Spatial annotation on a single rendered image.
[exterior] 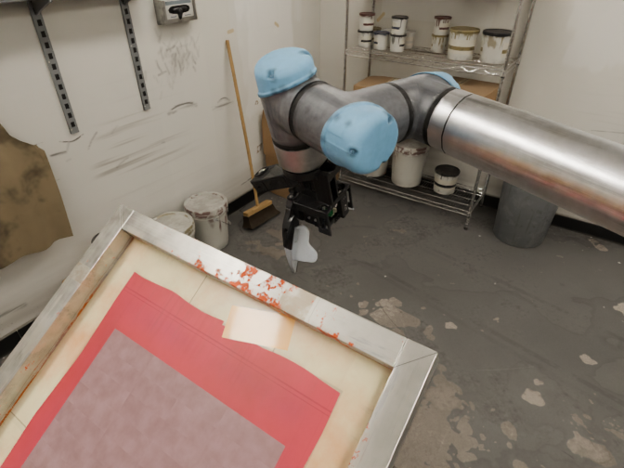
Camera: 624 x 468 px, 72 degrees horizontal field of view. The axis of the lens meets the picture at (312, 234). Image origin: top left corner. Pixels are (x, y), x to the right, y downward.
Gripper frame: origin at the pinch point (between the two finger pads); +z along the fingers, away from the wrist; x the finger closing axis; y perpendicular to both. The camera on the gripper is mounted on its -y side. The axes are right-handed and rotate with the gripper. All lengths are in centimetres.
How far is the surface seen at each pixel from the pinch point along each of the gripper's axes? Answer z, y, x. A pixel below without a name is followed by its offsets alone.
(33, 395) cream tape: 0, -23, -46
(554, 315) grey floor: 199, 53, 141
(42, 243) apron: 92, -192, -7
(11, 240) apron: 81, -195, -16
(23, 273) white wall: 105, -200, -24
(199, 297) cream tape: -6.6, -6.2, -21.4
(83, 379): -1.7, -16.6, -39.7
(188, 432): -2.5, 4.3, -36.6
